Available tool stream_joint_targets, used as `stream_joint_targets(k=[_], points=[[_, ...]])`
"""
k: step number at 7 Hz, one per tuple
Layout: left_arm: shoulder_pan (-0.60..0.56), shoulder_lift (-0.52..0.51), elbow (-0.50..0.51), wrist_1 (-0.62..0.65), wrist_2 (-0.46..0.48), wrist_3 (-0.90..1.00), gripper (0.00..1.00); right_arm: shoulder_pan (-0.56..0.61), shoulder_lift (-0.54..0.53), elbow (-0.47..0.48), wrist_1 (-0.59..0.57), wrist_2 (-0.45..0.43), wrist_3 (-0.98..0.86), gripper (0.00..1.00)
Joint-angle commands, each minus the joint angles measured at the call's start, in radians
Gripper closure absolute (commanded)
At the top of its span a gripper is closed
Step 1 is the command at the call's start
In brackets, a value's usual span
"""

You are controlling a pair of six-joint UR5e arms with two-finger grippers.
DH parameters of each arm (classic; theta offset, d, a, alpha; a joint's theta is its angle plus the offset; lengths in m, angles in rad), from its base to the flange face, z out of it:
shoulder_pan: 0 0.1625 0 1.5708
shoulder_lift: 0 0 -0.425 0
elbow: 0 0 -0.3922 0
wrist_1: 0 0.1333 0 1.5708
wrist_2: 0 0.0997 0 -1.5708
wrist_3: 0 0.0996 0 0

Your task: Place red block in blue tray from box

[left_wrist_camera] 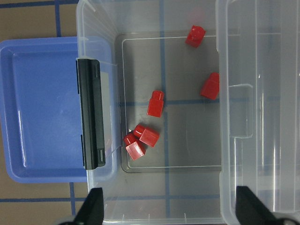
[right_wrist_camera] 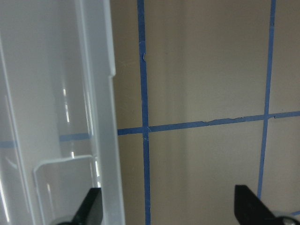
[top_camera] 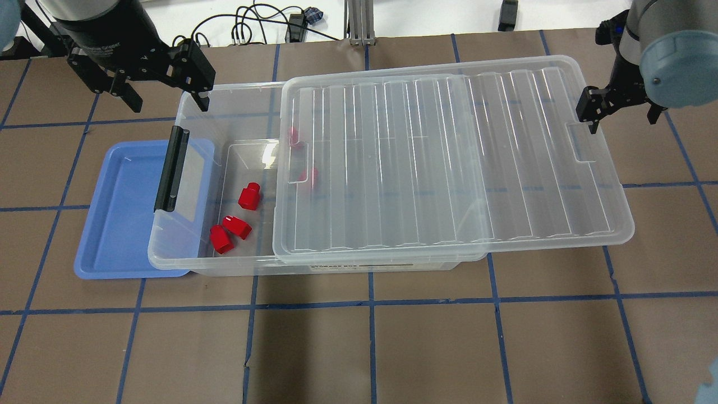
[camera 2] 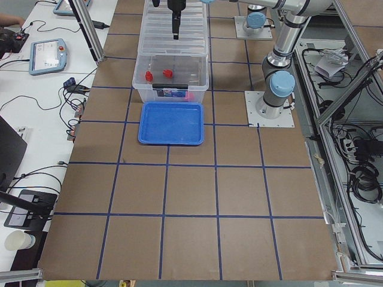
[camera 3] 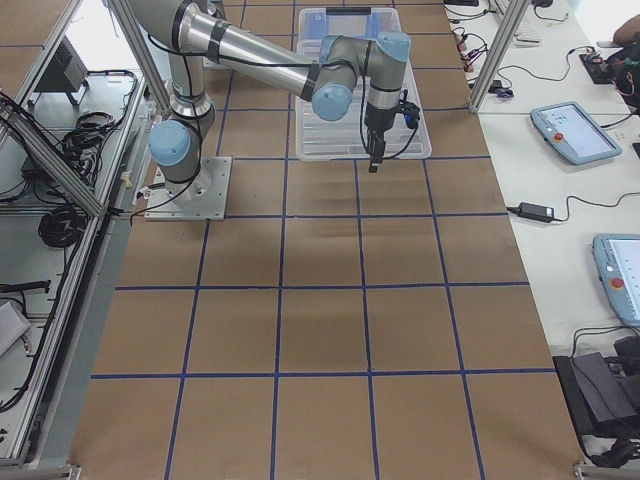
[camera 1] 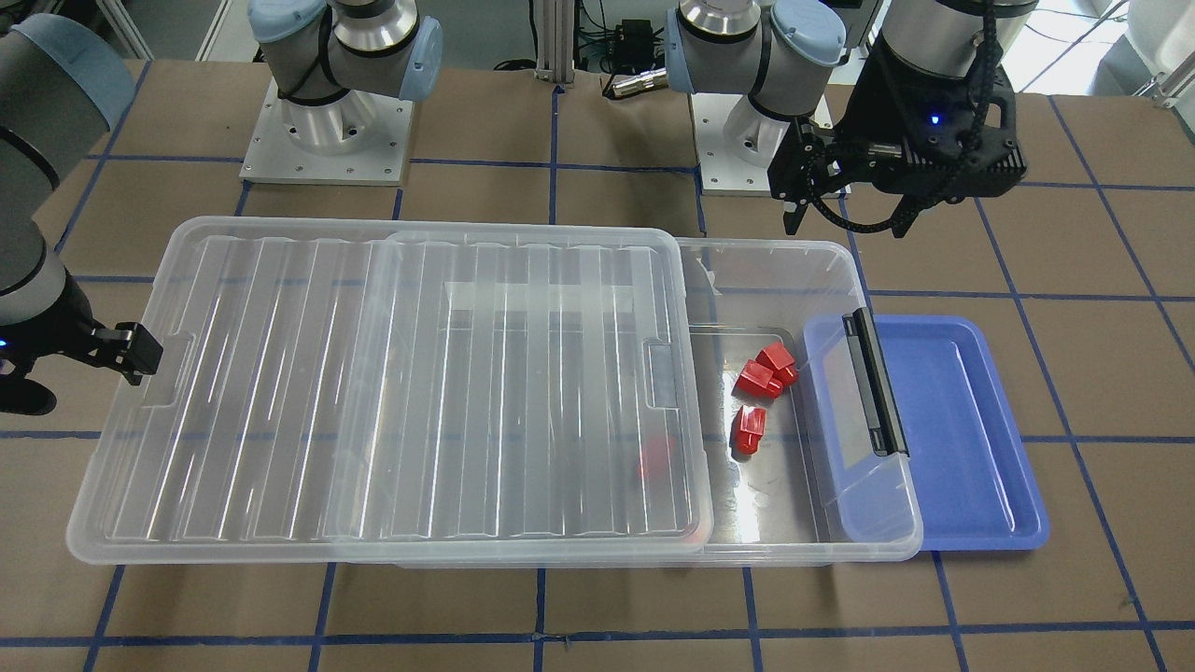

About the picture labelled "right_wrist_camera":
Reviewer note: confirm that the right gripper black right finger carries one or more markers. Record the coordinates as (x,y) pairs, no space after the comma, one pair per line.
(249,210)

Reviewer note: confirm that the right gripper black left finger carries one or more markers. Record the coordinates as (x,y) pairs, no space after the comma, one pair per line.
(90,211)

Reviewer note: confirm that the clear plastic box lid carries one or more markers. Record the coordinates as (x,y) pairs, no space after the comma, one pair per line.
(58,135)

